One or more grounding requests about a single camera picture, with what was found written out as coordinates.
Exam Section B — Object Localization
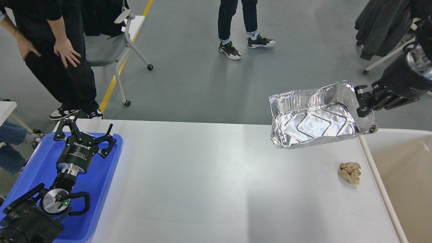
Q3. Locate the white table behind chair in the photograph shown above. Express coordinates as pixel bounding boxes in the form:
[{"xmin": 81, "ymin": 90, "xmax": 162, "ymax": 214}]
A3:
[{"xmin": 124, "ymin": 15, "xmax": 145, "ymax": 41}]

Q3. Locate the person in dark jeans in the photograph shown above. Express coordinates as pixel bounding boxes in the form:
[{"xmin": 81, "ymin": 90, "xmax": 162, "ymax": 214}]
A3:
[{"xmin": 217, "ymin": 0, "xmax": 276, "ymax": 60}]

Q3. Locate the beige plastic bin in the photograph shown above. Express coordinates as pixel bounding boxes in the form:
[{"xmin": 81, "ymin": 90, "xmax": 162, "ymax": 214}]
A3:
[{"xmin": 359, "ymin": 129, "xmax": 432, "ymax": 243}]

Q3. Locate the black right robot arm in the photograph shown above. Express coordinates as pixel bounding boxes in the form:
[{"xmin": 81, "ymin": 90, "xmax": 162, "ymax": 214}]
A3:
[{"xmin": 354, "ymin": 16, "xmax": 432, "ymax": 117}]

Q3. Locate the crumpled brown paper ball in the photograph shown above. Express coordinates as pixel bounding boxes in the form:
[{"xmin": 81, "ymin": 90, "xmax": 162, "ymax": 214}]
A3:
[{"xmin": 338, "ymin": 162, "xmax": 361, "ymax": 184}]

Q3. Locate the person in black clothes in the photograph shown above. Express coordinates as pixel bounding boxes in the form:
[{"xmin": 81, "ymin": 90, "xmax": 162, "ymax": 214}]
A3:
[{"xmin": 1, "ymin": 0, "xmax": 103, "ymax": 120}]

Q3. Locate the black backpack on chair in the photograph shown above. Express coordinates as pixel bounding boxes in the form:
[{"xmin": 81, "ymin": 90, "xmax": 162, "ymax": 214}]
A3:
[{"xmin": 80, "ymin": 0, "xmax": 129, "ymax": 37}]

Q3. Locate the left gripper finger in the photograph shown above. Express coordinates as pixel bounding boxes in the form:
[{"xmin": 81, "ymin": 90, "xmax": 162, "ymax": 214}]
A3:
[
  {"xmin": 92, "ymin": 124, "xmax": 117, "ymax": 159},
  {"xmin": 53, "ymin": 110, "xmax": 82, "ymax": 141}
]

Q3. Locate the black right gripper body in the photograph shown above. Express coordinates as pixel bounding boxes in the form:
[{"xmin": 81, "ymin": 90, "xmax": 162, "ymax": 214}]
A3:
[{"xmin": 372, "ymin": 51, "xmax": 432, "ymax": 99}]

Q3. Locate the dark jacket on chair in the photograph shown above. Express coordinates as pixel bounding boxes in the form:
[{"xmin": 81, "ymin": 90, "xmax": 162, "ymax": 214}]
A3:
[{"xmin": 355, "ymin": 0, "xmax": 414, "ymax": 60}]

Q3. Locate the aluminium foil tray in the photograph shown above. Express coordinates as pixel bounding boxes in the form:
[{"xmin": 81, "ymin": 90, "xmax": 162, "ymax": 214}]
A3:
[{"xmin": 268, "ymin": 80, "xmax": 378, "ymax": 149}]

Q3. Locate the white chair right background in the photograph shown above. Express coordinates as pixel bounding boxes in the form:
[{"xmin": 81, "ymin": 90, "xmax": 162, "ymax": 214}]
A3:
[{"xmin": 363, "ymin": 18, "xmax": 420, "ymax": 75}]

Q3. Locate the grey white wheeled chair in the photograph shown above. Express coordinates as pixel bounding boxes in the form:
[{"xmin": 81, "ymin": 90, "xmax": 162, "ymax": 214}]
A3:
[{"xmin": 85, "ymin": 9, "xmax": 153, "ymax": 107}]

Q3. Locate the small white side table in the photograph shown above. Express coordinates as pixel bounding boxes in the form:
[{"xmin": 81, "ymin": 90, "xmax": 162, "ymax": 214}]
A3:
[{"xmin": 0, "ymin": 98, "xmax": 34, "ymax": 133}]

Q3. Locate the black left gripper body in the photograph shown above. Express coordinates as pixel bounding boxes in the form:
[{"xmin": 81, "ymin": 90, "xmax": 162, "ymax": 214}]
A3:
[{"xmin": 56, "ymin": 133, "xmax": 98, "ymax": 175}]

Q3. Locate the person in blue jeans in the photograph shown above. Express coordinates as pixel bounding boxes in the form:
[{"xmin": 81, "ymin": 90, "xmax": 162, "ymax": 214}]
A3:
[{"xmin": 0, "ymin": 120, "xmax": 45, "ymax": 175}]

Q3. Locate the blue plastic tray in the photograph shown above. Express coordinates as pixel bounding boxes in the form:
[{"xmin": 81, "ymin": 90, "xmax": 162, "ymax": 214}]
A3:
[{"xmin": 0, "ymin": 132, "xmax": 123, "ymax": 243}]

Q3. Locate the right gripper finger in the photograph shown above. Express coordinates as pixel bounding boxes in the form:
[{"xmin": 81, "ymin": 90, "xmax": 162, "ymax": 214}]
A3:
[
  {"xmin": 354, "ymin": 84, "xmax": 388, "ymax": 117},
  {"xmin": 383, "ymin": 95, "xmax": 419, "ymax": 110}
]

